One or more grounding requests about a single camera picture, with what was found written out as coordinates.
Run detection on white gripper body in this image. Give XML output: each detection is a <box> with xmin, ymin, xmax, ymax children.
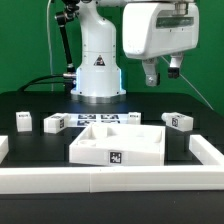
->
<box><xmin>122</xmin><ymin>3</ymin><xmax>199</xmax><ymax>60</ymax></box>

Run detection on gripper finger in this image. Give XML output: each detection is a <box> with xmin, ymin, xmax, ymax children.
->
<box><xmin>168</xmin><ymin>52</ymin><xmax>184</xmax><ymax>78</ymax></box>
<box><xmin>142</xmin><ymin>58</ymin><xmax>159</xmax><ymax>87</ymax></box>

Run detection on white square table top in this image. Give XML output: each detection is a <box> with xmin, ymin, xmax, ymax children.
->
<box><xmin>69</xmin><ymin>123</ymin><xmax>165</xmax><ymax>166</ymax></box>

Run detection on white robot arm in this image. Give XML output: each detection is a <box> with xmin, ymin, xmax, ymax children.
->
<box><xmin>71</xmin><ymin>0</ymin><xmax>199</xmax><ymax>103</ymax></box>

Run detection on printed tag sheet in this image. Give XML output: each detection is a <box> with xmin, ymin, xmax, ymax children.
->
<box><xmin>68</xmin><ymin>114</ymin><xmax>128</xmax><ymax>127</ymax></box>

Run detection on white U-shaped fence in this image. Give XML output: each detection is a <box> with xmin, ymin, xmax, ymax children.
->
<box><xmin>0</xmin><ymin>136</ymin><xmax>224</xmax><ymax>194</ymax></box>

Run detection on white thin cable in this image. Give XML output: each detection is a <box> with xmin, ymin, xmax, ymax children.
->
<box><xmin>46</xmin><ymin>0</ymin><xmax>55</xmax><ymax>92</ymax></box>

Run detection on black cables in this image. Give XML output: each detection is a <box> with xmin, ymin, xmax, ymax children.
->
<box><xmin>17</xmin><ymin>74</ymin><xmax>73</xmax><ymax>93</ymax></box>

